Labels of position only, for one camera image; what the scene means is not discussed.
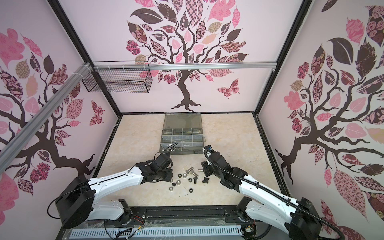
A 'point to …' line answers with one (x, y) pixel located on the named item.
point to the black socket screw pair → (205, 180)
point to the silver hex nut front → (171, 188)
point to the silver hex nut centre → (178, 182)
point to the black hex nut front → (190, 190)
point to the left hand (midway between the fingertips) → (170, 177)
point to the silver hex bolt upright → (188, 170)
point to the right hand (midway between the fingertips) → (204, 159)
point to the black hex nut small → (190, 180)
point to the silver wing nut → (170, 148)
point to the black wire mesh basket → (120, 76)
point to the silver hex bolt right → (200, 170)
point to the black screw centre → (195, 179)
